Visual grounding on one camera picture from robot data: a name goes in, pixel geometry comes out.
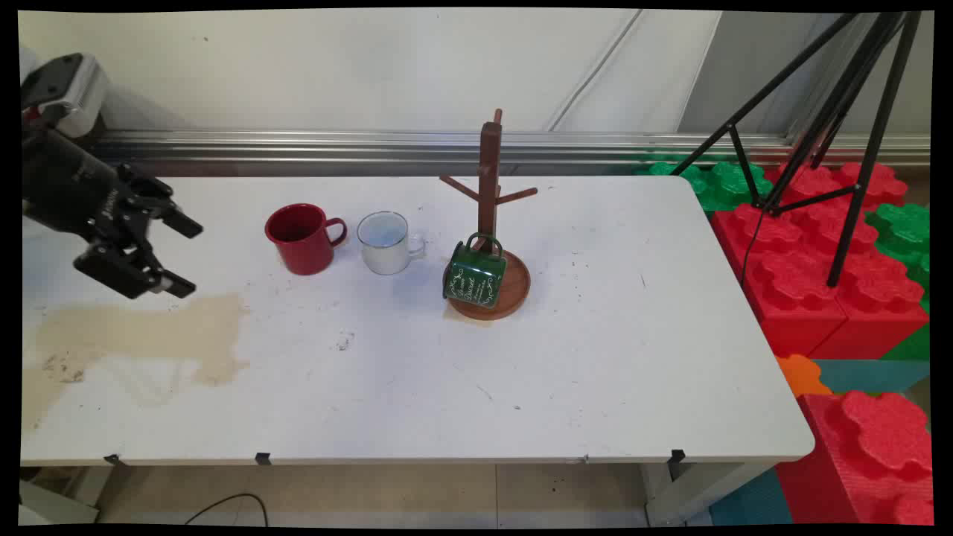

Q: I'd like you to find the teal foam mat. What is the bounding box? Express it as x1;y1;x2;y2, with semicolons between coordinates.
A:
810;358;931;395

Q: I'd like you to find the white wall conduit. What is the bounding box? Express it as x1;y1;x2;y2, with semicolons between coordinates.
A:
546;9;646;133

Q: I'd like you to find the white table leg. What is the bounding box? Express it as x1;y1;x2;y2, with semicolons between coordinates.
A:
642;461;777;527

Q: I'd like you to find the green foam block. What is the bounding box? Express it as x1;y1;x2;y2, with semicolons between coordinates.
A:
864;202;931;313
633;153;775;214

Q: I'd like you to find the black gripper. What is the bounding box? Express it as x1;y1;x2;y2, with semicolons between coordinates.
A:
22;130;204;301

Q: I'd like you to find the black tripod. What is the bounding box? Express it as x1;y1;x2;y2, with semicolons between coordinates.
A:
670;11;922;288

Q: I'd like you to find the green enamel mug white print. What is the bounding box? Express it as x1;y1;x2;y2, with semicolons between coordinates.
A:
443;232;508;309

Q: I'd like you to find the orange foam piece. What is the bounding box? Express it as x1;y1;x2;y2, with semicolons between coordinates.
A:
774;354;834;399

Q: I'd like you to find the red enamel mug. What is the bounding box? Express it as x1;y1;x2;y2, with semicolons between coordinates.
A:
264;203;348;276

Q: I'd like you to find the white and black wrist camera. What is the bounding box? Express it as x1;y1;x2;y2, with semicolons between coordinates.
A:
22;53;109;139

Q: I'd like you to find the black floor cable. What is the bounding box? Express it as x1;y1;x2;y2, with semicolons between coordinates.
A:
184;492;270;526

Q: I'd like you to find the aluminium wall rail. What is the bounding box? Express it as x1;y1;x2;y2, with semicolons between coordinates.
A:
89;130;931;169

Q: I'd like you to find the brown wooden mug tree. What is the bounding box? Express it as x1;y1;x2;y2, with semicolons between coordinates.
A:
439;109;538;322

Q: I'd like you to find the large red foam block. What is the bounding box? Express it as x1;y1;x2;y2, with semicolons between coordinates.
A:
774;390;935;526
710;201;851;359
765;160;931;360

